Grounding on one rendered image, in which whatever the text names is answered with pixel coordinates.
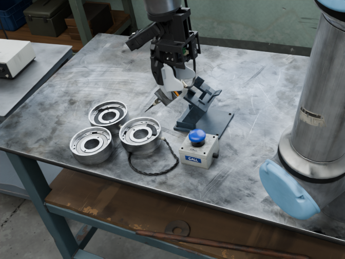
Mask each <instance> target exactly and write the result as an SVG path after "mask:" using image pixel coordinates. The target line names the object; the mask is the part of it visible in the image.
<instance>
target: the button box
mask: <svg viewBox="0 0 345 259"><path fill-rule="evenodd" d="M218 151H219V142H218V136H215V135H210V134H206V138H205V139H204V140H203V141H201V142H200V143H195V142H191V141H190V140H189V138H188V135H187V137H186V139H185V140H184V142H183V143H182V145H181V146H180V148H179V155H180V160H181V163H182V164H186V165H191V166H194V167H198V168H202V169H206V170H208V169H209V167H210V166H211V164H212V162H213V160H214V159H215V158H218V157H219V154H218Z"/></svg>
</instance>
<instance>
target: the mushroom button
mask: <svg viewBox="0 0 345 259"><path fill-rule="evenodd" d="M188 138H189V140H190V141H191V142H195V143H200V142H201V141H203V140H204V139H205V138H206V133H205V131H203V130H202V129H194V130H192V131H191V132H190V133H189V135H188Z"/></svg>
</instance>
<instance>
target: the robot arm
mask: <svg viewBox="0 0 345 259"><path fill-rule="evenodd" d="M313 2H314V4H315V5H316V7H317V8H318V9H319V10H320V11H321V13H320V17H319V21H318V25H317V29H316V33H315V37H314V42H313V46H312V50H311V54H310V58H309V63H308V67H307V70H306V74H305V78H304V82H303V87H302V91H301V95H300V99H299V103H298V107H297V111H296V116H295V120H294V123H293V124H291V125H290V126H288V127H287V128H286V129H285V130H284V132H283V133H282V135H281V137H280V140H279V144H278V148H277V153H276V154H275V155H274V156H273V157H272V158H271V159H267V160H266V161H265V163H263V164H262V165H261V166H260V169H259V176H260V180H261V182H262V185H263V186H264V188H265V190H266V191H267V193H268V195H269V196H270V197H271V199H272V200H273V201H274V202H275V203H276V204H277V205H278V206H279V207H280V208H281V209H282V210H283V211H284V212H285V213H287V214H288V215H290V216H291V217H294V218H296V219H300V220H306V219H309V218H310V217H312V216H313V215H315V214H318V213H320V210H321V211H322V212H323V213H324V214H326V215H327V216H328V217H330V218H332V219H334V220H336V221H339V222H341V223H344V224H345V0H313ZM143 3H144V8H145V11H146V12H147V17H148V19H149V20H150V21H153V22H152V23H151V24H149V25H148V26H146V27H145V28H143V29H141V30H140V31H138V30H137V31H136V32H134V33H132V34H131V36H130V37H129V39H128V40H127V41H126V42H125V43H126V45H127V46H128V47H129V49H130V50H131V51H134V50H135V49H139V48H141V47H143V46H144V45H145V44H146V43H147V42H148V41H150V40H152V41H151V45H150V60H151V71H152V75H153V77H154V79H155V81H156V83H157V84H158V85H159V87H160V89H161V90H162V91H163V93H164V94H165V95H166V96H167V97H168V98H169V99H170V100H172V99H173V95H172V91H181V90H183V88H184V86H183V83H182V82H181V81H179V80H178V79H183V80H184V79H192V78H194V77H195V75H196V74H195V72H194V71H193V70H192V69H190V68H189V67H187V66H186V65H185V62H188V61H189V60H194V59H195V58H196V57H197V56H198V54H201V49H200V41H199V34H198V31H190V30H189V29H188V22H187V17H189V16H190V15H191V12H190V8H184V7H181V4H182V1H181V0H143ZM196 38H197V42H198V48H197V46H196ZM163 64H167V65H166V66H164V65H163Z"/></svg>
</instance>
